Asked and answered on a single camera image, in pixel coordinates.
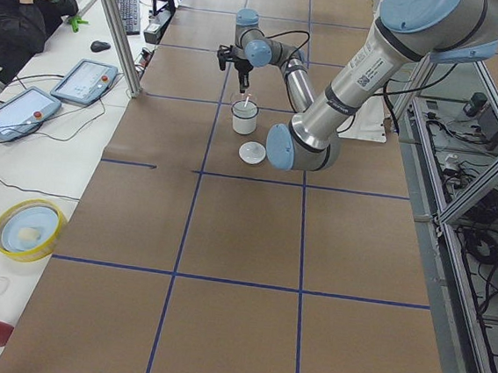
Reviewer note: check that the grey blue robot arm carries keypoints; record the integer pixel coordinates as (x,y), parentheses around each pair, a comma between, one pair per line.
(445,31)

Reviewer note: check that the black computer mouse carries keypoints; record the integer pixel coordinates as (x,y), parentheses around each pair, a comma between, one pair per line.
(98,46)

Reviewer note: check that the blue plate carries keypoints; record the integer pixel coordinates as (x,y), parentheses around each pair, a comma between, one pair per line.
(41,217)

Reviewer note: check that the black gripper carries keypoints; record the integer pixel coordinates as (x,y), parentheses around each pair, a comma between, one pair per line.
(242,68)

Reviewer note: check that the black keyboard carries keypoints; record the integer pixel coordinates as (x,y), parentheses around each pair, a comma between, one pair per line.
(130,15)

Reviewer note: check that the green plastic tool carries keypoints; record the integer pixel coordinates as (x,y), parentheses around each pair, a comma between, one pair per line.
(75,22)

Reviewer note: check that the white enamel cup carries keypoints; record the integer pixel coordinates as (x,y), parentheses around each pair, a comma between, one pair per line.
(244,126)

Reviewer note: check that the aluminium frame rack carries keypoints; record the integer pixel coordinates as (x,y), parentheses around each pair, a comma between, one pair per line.
(449,113)

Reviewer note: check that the brown paper table cover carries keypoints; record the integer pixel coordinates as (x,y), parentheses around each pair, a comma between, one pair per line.
(181,258)

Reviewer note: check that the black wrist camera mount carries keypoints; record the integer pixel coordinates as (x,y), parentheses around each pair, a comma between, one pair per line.
(225,56)

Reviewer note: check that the near teach pendant tablet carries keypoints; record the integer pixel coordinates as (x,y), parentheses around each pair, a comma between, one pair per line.
(23,113)

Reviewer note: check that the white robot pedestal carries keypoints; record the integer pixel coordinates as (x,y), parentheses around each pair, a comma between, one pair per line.
(367,124)

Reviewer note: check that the white round lid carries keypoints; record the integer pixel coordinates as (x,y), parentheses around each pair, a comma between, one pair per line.
(252,152)

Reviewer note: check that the teach pendant tablet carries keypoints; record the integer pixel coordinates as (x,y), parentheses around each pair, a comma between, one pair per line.
(85,83)
(23,113)

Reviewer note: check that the aluminium frame post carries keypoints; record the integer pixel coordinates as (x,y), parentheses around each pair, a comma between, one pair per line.
(122,46)

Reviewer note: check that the white food piece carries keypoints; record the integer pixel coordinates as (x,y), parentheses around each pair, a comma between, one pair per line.
(28,235)

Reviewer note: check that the far teach pendant tablet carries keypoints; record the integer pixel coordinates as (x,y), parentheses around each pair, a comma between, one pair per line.
(85,83)

